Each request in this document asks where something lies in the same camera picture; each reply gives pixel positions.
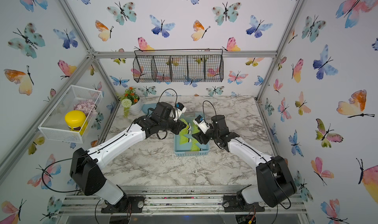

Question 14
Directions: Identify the yellow lidded jar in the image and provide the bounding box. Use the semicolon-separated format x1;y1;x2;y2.
65;110;88;136

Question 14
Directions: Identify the white wire wall basket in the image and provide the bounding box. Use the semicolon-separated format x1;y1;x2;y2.
38;85;103;143

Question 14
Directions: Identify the light blue perforated storage box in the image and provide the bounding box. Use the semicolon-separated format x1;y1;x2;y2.
174;112;210;157

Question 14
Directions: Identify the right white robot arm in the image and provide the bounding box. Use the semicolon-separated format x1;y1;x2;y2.
193;115;297;207

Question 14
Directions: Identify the light blue plastic scoop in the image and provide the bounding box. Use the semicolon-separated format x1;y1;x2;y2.
142;103;157;115

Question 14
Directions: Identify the pink flower bundle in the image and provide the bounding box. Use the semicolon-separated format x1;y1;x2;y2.
73;99;98;117

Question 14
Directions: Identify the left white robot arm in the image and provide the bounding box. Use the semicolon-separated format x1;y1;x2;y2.
69;102;187;207

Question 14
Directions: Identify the black wire wall basket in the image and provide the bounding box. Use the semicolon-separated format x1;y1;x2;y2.
132;49;224;84

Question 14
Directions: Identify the white pot with artificial plant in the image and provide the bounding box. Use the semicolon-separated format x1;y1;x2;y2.
120;87;142;117

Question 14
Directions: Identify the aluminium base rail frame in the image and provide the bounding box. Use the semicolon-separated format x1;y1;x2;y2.
58;185;313;224

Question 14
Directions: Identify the yellow shuttlecock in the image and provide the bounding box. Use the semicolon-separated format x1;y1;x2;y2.
192;125;201;134
180;119;190;127
191;143;202;152
179;126;192;136
179;135;192;145

